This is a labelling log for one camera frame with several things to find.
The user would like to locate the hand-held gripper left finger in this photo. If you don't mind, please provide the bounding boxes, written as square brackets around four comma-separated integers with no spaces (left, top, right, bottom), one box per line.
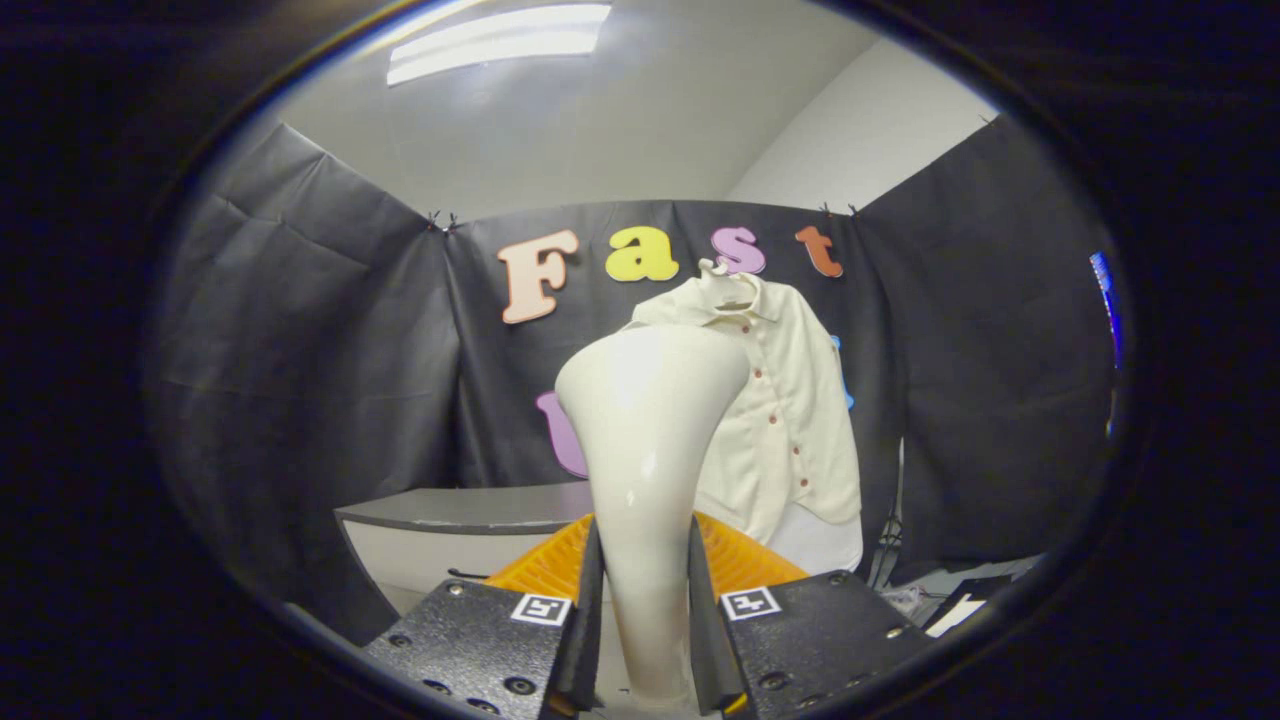
[365,510,606,720]

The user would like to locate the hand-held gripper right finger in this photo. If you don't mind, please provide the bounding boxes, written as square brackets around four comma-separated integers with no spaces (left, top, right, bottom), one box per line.
[685,508,936,717]

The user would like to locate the white garment steamer head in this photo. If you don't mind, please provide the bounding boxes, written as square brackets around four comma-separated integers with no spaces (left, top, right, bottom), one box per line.
[555,322,753,706]

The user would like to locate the cream button shirt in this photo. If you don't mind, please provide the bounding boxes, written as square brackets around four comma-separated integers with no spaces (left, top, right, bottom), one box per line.
[620,270,863,546]

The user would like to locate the white clothes hanger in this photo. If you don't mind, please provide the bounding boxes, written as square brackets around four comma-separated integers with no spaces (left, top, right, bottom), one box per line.
[698,258,761,311]

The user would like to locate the white mannequin stand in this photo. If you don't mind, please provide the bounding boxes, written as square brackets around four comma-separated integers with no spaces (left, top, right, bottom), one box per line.
[765,500,866,576]

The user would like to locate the grey drawer cabinet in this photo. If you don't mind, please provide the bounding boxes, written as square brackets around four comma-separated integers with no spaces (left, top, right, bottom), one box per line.
[335,482,601,616]

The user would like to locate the black backdrop cloth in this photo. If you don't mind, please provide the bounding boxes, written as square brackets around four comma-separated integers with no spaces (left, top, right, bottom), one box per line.
[150,115,1121,646]

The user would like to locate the colourful screen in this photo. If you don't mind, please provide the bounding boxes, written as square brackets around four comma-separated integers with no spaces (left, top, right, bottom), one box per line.
[1088,250,1126,371]

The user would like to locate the thin dark cables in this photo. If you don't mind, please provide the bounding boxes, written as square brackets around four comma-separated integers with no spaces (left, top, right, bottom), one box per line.
[868,440,907,591]

